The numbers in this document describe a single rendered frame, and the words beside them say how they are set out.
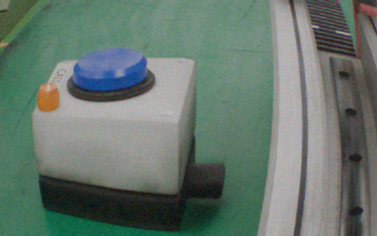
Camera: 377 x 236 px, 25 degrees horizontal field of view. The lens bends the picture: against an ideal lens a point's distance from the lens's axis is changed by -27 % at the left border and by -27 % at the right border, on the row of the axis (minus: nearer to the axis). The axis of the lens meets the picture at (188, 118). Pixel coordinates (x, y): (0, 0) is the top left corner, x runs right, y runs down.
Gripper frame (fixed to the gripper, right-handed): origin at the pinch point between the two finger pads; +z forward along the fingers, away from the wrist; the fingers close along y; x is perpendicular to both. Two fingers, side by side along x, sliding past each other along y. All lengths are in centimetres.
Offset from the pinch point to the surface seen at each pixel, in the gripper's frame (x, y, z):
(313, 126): -27.0, -3.2, -6.3
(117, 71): -18.9, -12.4, -5.0
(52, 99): -20.9, -15.7, -4.4
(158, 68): -15.2, -10.8, -3.8
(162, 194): -21.2, -10.0, -0.1
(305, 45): -16.3, -3.2, -6.3
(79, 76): -18.7, -14.5, -4.8
